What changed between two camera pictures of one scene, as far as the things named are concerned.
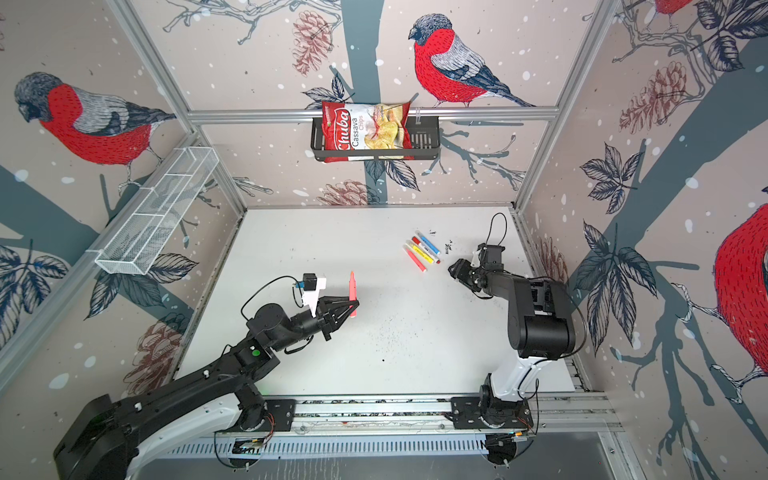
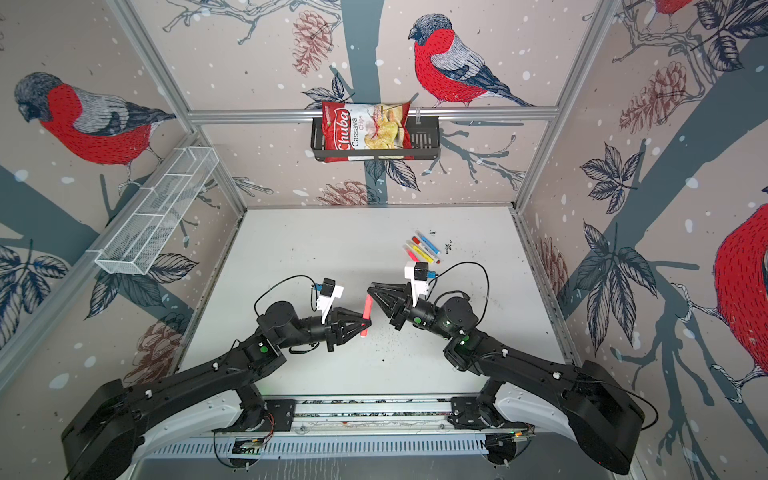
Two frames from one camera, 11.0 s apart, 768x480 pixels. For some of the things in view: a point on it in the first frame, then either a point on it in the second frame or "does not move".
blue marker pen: [427, 242] does not move
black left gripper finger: [344, 318] to [353, 334]
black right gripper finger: [460, 269] to [394, 309]
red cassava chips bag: [380, 125] does not move
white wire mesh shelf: [130, 245] does not move
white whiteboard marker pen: [425, 250] does not move
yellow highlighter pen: [427, 257] does not move
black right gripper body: [473, 274] to [425, 320]
